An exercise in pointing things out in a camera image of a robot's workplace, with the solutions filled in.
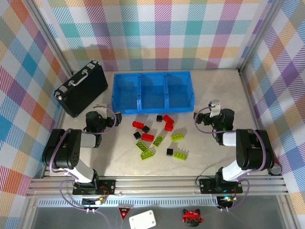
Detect red and black triangle badge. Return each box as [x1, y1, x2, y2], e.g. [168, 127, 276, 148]
[118, 207, 131, 221]

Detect aluminium table side rail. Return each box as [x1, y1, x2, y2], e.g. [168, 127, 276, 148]
[42, 71, 73, 178]
[238, 70, 284, 178]

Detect small controller board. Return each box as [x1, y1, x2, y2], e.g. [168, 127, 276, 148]
[82, 197, 107, 206]
[217, 196, 235, 207]

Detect aluminium frame post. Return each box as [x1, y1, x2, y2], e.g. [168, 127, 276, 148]
[25, 0, 74, 77]
[237, 0, 286, 76]

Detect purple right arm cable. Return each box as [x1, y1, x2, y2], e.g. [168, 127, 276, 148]
[194, 106, 266, 213]

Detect black cat figure red glasses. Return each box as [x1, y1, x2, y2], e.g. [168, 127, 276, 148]
[182, 208, 205, 226]

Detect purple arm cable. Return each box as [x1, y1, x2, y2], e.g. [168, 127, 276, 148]
[49, 104, 118, 213]
[194, 106, 266, 213]

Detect white slotted cable duct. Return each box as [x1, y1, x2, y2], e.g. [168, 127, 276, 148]
[38, 199, 219, 208]

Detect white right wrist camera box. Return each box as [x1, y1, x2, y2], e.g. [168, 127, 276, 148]
[208, 100, 222, 118]

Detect black briefcase with metal handle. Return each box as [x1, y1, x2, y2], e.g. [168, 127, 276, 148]
[53, 60, 109, 118]

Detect white rectangular box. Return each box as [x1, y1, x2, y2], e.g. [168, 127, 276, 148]
[129, 209, 157, 229]

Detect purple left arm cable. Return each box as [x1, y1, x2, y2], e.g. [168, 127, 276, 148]
[49, 104, 118, 213]

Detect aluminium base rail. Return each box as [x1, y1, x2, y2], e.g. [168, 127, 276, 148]
[25, 176, 290, 198]

